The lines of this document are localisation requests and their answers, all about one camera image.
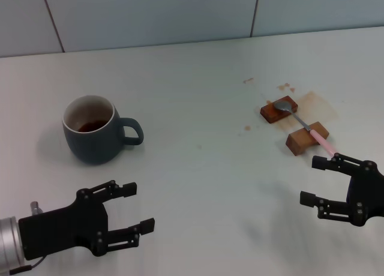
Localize pink handled metal spoon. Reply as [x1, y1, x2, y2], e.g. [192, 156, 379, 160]
[272, 101, 341, 160]

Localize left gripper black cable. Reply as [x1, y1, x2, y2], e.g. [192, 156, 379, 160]
[8, 256, 46, 274]

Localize light brown wooden block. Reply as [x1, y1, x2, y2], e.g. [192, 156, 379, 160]
[285, 121, 330, 156]

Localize grey ceramic mug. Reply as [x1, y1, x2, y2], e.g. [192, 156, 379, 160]
[62, 95, 145, 165]

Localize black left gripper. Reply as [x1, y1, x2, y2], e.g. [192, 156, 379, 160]
[18, 181, 155, 260]

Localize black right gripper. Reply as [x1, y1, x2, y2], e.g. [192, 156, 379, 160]
[299, 154, 384, 227]

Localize dark brown wooden block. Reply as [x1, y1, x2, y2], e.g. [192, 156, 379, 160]
[259, 95, 299, 124]

